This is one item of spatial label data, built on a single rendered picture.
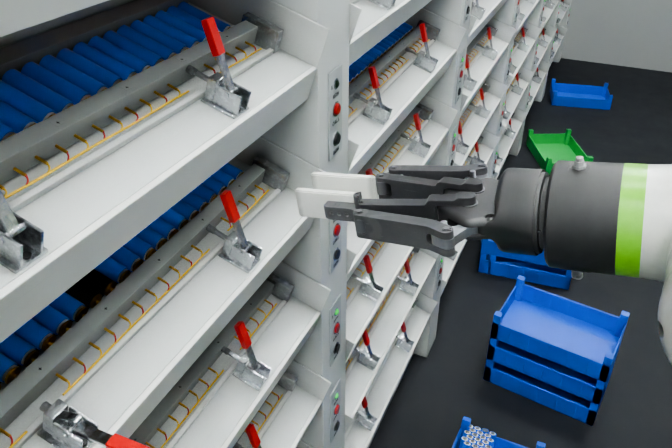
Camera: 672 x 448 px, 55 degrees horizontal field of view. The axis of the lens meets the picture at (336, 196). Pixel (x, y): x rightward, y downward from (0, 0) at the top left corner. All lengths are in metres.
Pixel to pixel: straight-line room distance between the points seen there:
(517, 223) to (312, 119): 0.34
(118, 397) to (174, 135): 0.24
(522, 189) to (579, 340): 1.34
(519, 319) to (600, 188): 1.36
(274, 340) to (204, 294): 0.23
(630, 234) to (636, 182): 0.04
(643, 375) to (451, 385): 0.55
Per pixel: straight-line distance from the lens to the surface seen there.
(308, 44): 0.77
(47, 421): 0.59
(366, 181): 0.64
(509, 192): 0.55
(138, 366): 0.64
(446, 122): 1.53
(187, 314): 0.68
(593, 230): 0.53
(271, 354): 0.90
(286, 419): 1.07
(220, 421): 0.83
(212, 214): 0.76
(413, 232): 0.56
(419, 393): 1.86
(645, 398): 2.02
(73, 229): 0.50
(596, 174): 0.55
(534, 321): 1.89
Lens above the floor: 1.38
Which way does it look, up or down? 31 degrees down
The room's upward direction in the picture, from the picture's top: straight up
